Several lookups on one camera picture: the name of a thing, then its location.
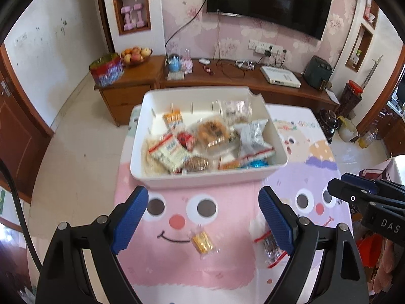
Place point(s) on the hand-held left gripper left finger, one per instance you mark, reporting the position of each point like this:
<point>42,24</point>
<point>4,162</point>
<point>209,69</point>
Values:
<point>129,218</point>

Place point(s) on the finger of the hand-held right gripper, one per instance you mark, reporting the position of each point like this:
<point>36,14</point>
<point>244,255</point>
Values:
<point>345,193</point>
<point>362,182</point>

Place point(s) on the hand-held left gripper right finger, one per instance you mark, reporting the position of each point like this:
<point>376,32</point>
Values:
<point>275,218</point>

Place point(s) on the dark snack bag red seal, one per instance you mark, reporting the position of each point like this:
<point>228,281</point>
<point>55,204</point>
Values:
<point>269,248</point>

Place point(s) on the blue snack wrapper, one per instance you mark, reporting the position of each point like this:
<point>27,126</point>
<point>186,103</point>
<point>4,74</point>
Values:
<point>256,163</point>

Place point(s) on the yellow biscuit packet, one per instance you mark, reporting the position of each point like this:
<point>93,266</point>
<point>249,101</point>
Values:
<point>202,242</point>

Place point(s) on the white plastic storage bin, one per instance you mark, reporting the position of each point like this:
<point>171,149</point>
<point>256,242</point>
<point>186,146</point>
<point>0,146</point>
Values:
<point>202,180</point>

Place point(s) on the silver snack bag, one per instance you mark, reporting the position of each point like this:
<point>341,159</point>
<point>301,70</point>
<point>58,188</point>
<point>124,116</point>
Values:
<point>253,136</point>

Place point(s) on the pile of assorted snacks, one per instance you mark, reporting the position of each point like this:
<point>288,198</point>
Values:
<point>212,131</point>

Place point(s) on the orange striped snack packet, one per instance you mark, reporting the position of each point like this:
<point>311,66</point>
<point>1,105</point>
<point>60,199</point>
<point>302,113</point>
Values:
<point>173,118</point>

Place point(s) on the red and white bag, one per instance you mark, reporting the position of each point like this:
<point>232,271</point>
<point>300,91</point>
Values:
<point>376,169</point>

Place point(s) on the red plastic stool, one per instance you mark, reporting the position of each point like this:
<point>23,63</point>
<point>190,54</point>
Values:
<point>368,250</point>

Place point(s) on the bottle of yellow liquid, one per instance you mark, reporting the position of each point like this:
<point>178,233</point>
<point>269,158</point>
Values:
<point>367,139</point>

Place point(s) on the white plastic pitcher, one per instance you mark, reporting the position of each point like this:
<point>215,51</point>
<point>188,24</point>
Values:
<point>348,131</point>

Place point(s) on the wooden kitchen cabinet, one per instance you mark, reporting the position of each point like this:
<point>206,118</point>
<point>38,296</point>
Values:
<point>392,129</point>

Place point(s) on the cartoon printed tablecloth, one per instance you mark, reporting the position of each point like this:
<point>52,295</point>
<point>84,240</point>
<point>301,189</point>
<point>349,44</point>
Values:
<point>221,269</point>

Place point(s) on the tall jar with red lid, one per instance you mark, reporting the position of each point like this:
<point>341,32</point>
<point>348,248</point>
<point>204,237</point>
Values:
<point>349,99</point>

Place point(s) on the sheet of paper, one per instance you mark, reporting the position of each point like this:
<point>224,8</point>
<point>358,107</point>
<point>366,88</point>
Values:
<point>333,96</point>

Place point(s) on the wooden side cabinet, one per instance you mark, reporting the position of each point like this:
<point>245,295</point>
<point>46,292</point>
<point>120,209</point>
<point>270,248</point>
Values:
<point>126,101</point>

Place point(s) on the dark green air fryer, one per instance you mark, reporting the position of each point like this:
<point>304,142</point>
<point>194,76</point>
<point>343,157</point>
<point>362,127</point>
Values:
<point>318,69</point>

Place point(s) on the white set-top box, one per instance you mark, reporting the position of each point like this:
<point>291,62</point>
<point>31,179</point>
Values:
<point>280,76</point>

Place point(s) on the brown wooden door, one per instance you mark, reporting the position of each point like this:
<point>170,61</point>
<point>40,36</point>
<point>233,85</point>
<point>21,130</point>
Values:
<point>19,133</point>

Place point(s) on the long wooden television cabinet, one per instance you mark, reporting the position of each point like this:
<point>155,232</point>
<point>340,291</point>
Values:
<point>240,82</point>

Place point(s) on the red and blue gift box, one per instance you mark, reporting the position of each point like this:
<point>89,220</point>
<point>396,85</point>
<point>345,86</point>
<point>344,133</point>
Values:
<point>106,71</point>

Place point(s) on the small woven mat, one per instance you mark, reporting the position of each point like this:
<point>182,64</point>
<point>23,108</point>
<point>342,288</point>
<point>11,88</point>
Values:
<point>175,76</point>

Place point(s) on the blue ornament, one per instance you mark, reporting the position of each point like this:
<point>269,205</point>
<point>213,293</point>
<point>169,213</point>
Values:
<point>174,65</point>

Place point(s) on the bowl of assorted fruit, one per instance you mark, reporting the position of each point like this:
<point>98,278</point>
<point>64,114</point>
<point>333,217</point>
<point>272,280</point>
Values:
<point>136,55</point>

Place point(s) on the small red trinket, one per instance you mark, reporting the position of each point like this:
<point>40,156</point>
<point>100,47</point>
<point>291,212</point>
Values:
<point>208,69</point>

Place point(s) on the pink bottle pack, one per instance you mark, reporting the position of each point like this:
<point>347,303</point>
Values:
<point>186,61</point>

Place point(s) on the small white adapter box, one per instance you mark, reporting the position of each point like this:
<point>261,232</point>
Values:
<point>204,61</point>

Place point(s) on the pink dumbbell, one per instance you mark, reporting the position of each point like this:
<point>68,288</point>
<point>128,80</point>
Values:
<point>139,15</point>
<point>128,17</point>

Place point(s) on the white niche shelf column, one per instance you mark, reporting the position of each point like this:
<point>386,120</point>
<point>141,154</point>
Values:
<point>156,12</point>

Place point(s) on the white wall socket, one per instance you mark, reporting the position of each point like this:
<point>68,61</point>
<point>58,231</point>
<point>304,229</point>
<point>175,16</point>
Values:
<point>276,49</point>
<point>257,46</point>

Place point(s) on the small wooden framed wall niche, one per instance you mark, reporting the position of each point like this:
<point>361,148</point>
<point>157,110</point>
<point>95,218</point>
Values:
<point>370,12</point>

